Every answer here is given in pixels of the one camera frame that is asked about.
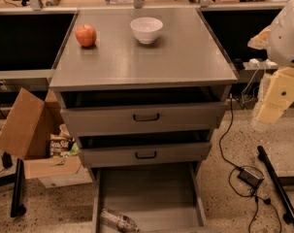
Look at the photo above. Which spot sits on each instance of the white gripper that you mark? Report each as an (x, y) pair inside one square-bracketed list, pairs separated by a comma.
[(286, 41)]

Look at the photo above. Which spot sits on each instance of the clear plastic water bottle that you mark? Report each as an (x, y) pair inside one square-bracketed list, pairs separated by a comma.
[(118, 221)]

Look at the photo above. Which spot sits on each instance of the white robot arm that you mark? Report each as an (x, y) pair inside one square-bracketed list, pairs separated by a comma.
[(280, 47)]

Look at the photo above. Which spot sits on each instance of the grey top drawer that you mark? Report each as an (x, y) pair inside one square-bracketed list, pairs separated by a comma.
[(143, 119)]

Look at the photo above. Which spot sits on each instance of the grey drawer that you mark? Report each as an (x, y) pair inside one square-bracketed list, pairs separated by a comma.
[(143, 119), (143, 155), (159, 198)]

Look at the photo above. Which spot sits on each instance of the grey middle drawer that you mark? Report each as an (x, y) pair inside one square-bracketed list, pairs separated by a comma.
[(143, 155)]

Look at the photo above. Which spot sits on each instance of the grey drawer cabinet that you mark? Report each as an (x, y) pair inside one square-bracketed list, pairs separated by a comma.
[(185, 64)]

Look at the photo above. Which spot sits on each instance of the grey bottom drawer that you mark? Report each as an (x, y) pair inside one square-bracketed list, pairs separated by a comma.
[(159, 198)]

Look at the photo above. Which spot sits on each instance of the white power strip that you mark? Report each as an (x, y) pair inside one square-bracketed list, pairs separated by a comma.
[(266, 64)]

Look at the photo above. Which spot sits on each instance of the black power adapter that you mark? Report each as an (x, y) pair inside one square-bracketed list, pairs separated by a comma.
[(250, 179)]

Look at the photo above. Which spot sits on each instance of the white ceramic bowl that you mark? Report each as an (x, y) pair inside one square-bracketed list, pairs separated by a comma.
[(146, 29)]

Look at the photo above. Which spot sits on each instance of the black stand leg right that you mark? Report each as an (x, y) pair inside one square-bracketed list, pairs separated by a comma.
[(280, 182)]

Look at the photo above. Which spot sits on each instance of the black stand leg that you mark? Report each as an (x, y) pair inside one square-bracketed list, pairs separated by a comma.
[(17, 208), (280, 182)]

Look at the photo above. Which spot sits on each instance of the red apple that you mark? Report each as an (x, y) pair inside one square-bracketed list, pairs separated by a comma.
[(86, 35)]

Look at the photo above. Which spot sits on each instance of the sea salt snack bag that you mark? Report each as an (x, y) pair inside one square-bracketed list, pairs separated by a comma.
[(59, 146)]

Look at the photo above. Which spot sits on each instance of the brown cardboard box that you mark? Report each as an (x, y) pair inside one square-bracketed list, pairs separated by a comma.
[(26, 132)]

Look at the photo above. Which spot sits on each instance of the black stand leg left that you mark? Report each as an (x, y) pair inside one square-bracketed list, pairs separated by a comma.
[(17, 208)]

